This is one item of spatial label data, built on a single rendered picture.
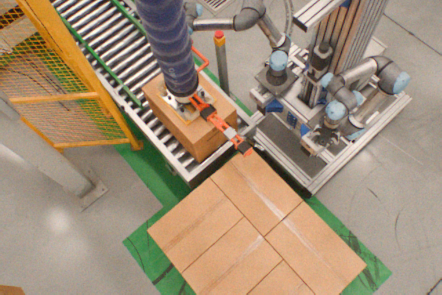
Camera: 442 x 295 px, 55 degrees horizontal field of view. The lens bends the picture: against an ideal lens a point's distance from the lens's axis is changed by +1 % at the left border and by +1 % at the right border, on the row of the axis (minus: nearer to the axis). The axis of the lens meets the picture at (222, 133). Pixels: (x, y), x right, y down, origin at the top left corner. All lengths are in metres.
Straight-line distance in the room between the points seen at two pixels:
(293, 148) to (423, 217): 1.20
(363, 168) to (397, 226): 0.54
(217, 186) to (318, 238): 0.81
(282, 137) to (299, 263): 1.13
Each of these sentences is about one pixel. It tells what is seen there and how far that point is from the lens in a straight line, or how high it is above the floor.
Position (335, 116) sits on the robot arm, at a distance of 2.07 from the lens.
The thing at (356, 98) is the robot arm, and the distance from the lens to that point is 2.14.
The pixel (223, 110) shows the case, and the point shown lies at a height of 0.95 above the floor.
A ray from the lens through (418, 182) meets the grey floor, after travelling 4.03.
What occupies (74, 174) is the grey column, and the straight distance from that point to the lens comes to 3.58.
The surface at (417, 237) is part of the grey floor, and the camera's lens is 3.90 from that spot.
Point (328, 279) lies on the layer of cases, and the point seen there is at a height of 0.54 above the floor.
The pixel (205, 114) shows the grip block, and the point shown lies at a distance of 2.79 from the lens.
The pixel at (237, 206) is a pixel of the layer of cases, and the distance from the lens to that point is 3.14.
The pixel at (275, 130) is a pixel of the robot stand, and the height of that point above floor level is 0.21.
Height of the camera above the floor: 3.60
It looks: 66 degrees down
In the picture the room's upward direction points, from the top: 8 degrees counter-clockwise
